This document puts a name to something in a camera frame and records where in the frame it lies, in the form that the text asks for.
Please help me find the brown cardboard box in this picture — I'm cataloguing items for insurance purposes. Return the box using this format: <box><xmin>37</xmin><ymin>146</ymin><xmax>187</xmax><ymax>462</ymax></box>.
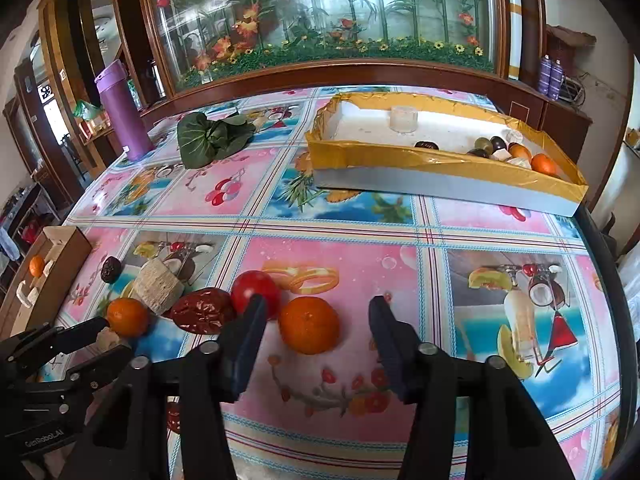
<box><xmin>0</xmin><ymin>225</ymin><xmax>93</xmax><ymax>341</ymax></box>

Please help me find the yellow taped white box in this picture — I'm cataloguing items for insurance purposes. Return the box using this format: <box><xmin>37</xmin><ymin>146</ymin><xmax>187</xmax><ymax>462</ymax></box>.
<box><xmin>305</xmin><ymin>91</ymin><xmax>590</xmax><ymax>218</ymax></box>

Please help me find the metal wire rack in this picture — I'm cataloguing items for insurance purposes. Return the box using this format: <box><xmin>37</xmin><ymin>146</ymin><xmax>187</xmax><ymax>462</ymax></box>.
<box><xmin>560</xmin><ymin>75</ymin><xmax>586</xmax><ymax>106</ymax></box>

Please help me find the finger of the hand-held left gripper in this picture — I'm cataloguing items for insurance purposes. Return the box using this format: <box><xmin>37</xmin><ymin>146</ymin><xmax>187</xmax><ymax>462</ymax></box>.
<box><xmin>50</xmin><ymin>317</ymin><xmax>110</xmax><ymax>356</ymax></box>
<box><xmin>70</xmin><ymin>346</ymin><xmax>135</xmax><ymax>389</ymax></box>

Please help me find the wooden side cabinet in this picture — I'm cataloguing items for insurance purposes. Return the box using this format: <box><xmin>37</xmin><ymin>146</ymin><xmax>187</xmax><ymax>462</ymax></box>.
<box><xmin>500</xmin><ymin>80</ymin><xmax>593</xmax><ymax>137</ymax></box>

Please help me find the large orange mandarin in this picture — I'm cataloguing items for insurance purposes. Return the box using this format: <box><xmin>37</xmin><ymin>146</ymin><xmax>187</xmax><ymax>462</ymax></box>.
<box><xmin>277</xmin><ymin>296</ymin><xmax>342</xmax><ymax>356</ymax></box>

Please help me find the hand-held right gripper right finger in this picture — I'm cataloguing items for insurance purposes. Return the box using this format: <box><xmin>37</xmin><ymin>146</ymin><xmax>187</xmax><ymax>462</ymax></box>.
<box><xmin>368</xmin><ymin>295</ymin><xmax>576</xmax><ymax>480</ymax></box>

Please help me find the green leafy vegetable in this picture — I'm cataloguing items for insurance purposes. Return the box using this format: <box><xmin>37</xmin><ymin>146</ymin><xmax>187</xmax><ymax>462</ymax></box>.
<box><xmin>176</xmin><ymin>112</ymin><xmax>258</xmax><ymax>168</ymax></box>

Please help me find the purple thermos bottle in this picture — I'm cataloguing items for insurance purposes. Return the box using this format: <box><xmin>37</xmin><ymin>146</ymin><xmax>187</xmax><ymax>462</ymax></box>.
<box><xmin>95</xmin><ymin>59</ymin><xmax>156</xmax><ymax>163</ymax></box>

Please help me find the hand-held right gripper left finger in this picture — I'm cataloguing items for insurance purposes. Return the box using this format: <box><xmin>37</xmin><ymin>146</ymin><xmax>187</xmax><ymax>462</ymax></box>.
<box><xmin>70</xmin><ymin>294</ymin><xmax>271</xmax><ymax>480</ymax></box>

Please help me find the brown wicker basket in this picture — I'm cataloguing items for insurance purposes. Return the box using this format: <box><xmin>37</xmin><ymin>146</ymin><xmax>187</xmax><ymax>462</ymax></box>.
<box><xmin>545</xmin><ymin>25</ymin><xmax>598</xmax><ymax>68</ymax></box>

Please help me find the large beige ribbed chunk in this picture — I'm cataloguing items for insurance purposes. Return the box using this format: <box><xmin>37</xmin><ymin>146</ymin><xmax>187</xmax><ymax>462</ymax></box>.
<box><xmin>132</xmin><ymin>259</ymin><xmax>187</xmax><ymax>317</ymax></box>

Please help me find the red date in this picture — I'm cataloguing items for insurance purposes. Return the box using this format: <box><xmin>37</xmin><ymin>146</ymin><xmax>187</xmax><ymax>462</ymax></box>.
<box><xmin>170</xmin><ymin>287</ymin><xmax>236</xmax><ymax>335</ymax></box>

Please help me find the red tomato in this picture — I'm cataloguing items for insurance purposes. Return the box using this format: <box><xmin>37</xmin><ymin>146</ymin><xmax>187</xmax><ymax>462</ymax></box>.
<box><xmin>231</xmin><ymin>270</ymin><xmax>282</xmax><ymax>321</ymax></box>

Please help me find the clear plastic cup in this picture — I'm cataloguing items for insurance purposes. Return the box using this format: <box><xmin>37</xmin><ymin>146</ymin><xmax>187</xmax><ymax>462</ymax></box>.
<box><xmin>389</xmin><ymin>106</ymin><xmax>419</xmax><ymax>135</ymax></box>

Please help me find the white yellow striped column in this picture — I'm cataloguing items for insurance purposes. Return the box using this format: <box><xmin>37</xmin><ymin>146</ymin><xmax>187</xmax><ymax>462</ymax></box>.
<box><xmin>502</xmin><ymin>0</ymin><xmax>521</xmax><ymax>81</ymax></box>

